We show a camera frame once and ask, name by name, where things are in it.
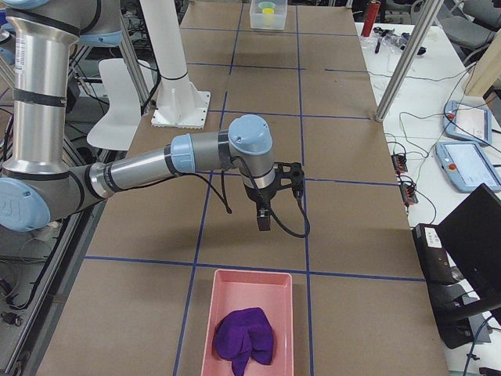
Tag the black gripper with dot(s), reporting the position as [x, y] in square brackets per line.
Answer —
[261, 197]

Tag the purple microfiber cloth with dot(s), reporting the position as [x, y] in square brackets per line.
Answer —
[243, 335]

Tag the black computer box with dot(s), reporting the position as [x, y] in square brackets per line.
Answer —
[433, 258]

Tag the pink plastic bin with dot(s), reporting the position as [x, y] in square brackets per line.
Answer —
[234, 290]

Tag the upper relay board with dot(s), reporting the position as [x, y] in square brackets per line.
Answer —
[399, 163]

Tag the relay board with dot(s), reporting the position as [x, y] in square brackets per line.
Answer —
[399, 163]
[408, 192]

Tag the lower relay board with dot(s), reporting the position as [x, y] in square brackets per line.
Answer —
[408, 192]

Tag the white chair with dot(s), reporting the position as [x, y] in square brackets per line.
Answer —
[117, 128]

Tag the clear plastic container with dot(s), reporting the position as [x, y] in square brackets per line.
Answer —
[275, 22]

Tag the black monitor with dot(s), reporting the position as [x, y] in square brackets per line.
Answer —
[471, 236]

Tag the green bowl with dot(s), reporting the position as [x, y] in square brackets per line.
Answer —
[266, 4]

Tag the lower teach pendant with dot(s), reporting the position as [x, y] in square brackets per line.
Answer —
[467, 166]

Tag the teach pendant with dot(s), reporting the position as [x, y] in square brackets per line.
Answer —
[467, 122]
[467, 166]

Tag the upper teach pendant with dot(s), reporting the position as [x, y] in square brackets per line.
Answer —
[467, 122]

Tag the red cylinder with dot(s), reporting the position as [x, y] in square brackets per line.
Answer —
[370, 17]

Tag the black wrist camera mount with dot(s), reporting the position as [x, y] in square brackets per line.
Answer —
[290, 176]

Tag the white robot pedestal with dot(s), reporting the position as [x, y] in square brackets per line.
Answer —
[179, 104]

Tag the aluminium frame post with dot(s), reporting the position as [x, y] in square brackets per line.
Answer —
[420, 30]

